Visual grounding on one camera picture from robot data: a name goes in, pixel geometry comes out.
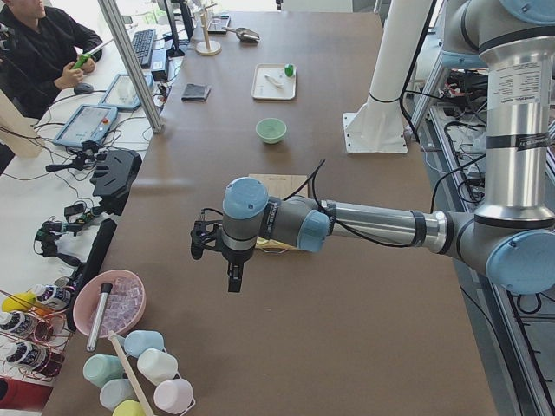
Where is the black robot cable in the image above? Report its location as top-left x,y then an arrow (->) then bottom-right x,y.
284,158 -> 487,249

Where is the person in black shirt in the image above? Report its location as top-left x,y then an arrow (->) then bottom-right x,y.
1,1 -> 102,119

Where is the white ceramic spoon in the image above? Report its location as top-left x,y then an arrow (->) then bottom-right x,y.
264,74 -> 284,89

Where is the white rectangular tray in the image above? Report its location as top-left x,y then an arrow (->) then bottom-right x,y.
251,63 -> 297,101

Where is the wooden cutting board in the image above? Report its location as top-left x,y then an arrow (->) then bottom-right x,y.
247,173 -> 314,255

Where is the pink bowl with ice cubes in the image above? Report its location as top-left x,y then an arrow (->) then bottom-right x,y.
73,270 -> 146,338

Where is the pink cup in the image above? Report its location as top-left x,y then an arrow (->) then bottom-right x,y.
153,379 -> 193,414

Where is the aluminium frame post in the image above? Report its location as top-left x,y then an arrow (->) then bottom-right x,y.
98,0 -> 163,134

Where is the white cup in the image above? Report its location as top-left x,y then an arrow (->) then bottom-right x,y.
137,348 -> 178,386

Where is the blue teach pendant near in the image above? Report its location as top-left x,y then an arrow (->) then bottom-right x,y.
53,104 -> 118,148

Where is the computer mouse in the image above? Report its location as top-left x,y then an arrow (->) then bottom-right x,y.
73,82 -> 95,94

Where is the yellow cup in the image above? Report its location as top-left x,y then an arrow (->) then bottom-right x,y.
112,400 -> 145,416

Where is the green round toy fruit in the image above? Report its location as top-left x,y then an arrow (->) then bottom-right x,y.
284,64 -> 295,77

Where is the black keyboard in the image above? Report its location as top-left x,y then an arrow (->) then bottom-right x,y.
131,29 -> 156,68

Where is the yellow lemon toy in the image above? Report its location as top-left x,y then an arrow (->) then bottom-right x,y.
1,292 -> 36,312

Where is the wooden stick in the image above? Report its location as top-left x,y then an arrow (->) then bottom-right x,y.
108,331 -> 155,416

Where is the blue teach pendant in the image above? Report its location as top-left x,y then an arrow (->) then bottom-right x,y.
99,74 -> 140,112
53,104 -> 118,148

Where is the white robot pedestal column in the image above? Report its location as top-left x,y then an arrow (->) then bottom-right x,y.
343,0 -> 435,153

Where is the light blue cup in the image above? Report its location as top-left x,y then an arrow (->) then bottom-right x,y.
124,330 -> 165,358

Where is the metal scoop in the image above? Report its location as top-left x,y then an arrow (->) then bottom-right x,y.
223,26 -> 260,43

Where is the blue teach pendant far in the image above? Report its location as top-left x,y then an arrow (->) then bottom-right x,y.
99,74 -> 140,112

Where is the pale blue cup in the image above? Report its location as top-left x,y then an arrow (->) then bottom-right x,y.
99,379 -> 136,411

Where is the metal black-tipped muddler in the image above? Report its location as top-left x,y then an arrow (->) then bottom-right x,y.
86,283 -> 113,353

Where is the wooden mug tree stand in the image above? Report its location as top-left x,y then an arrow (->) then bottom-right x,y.
193,1 -> 221,56

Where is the mint green cup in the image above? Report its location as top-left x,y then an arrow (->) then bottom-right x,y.
82,354 -> 124,388

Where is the green ceramic bowl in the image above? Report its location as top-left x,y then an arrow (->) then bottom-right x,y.
255,118 -> 287,144

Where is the black long bar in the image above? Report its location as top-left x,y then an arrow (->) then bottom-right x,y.
75,218 -> 117,291

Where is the black perforated device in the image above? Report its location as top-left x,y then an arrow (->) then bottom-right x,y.
90,149 -> 142,215

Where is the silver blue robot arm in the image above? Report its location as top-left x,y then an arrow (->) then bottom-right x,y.
217,1 -> 554,295

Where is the white labelled bottle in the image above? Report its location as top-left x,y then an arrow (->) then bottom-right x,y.
1,341 -> 48,369
1,311 -> 38,339
30,284 -> 71,311

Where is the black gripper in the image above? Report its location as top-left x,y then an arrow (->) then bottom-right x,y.
222,246 -> 253,293

